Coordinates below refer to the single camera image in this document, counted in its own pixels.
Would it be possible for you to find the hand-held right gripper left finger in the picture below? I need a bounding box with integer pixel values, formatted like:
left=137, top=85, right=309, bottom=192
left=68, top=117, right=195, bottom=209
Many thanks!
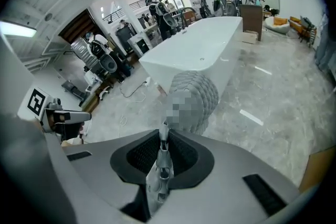
left=61, top=128, right=162, bottom=223

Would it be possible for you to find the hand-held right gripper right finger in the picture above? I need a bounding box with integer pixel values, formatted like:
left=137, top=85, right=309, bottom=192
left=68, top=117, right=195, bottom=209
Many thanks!
left=157, top=128, right=300, bottom=224

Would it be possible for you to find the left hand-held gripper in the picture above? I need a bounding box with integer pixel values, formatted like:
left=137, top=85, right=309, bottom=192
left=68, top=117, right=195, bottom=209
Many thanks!
left=17, top=86, right=92, bottom=143

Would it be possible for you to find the grey perforated mat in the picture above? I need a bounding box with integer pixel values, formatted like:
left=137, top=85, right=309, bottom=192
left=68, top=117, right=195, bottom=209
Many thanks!
left=145, top=70, right=220, bottom=218

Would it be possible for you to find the white rectangular bathtub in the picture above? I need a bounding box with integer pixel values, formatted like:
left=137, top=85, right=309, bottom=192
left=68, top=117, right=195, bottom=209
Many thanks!
left=138, top=16, right=244, bottom=98

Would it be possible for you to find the silver corrugated appliance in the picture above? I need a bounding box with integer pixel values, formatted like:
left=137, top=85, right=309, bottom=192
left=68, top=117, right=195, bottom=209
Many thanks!
left=70, top=38, right=100, bottom=69

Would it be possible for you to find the large brown cardboard box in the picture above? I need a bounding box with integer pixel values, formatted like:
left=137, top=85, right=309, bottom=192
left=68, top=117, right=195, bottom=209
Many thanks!
left=298, top=148, right=335, bottom=194

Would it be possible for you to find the black cabinet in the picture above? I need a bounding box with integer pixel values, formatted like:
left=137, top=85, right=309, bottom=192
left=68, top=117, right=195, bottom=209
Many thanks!
left=115, top=25, right=137, bottom=55

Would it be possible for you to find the dark wooden door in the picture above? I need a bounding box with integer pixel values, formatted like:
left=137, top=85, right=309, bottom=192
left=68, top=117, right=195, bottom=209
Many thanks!
left=58, top=9, right=98, bottom=44

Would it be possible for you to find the white vanity unit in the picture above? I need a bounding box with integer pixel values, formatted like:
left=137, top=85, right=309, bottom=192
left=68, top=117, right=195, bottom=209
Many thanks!
left=128, top=30, right=154, bottom=58

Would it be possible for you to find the ceiling tube light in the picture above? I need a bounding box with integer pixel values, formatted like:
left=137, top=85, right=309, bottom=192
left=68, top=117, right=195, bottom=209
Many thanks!
left=0, top=20, right=37, bottom=38

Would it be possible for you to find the white flat box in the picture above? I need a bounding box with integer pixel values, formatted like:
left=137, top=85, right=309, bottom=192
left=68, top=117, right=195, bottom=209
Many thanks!
left=241, top=30, right=259, bottom=45

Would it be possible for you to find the white round beanbag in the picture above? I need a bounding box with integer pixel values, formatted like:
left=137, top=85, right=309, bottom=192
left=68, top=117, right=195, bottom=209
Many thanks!
left=264, top=16, right=291, bottom=35

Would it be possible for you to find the brown wooden cabinet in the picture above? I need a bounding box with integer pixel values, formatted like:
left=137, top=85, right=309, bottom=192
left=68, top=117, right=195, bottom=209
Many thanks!
left=238, top=4, right=264, bottom=42

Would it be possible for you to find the orange sofa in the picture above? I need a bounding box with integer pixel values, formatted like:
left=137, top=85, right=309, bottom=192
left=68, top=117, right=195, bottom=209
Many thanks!
left=288, top=16, right=318, bottom=47

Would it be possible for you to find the white floor cable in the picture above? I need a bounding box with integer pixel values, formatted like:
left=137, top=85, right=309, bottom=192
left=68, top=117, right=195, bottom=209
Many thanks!
left=118, top=91, right=146, bottom=137

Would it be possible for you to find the black floor cable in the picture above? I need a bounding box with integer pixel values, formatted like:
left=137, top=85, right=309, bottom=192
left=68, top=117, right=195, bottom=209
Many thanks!
left=119, top=80, right=147, bottom=99

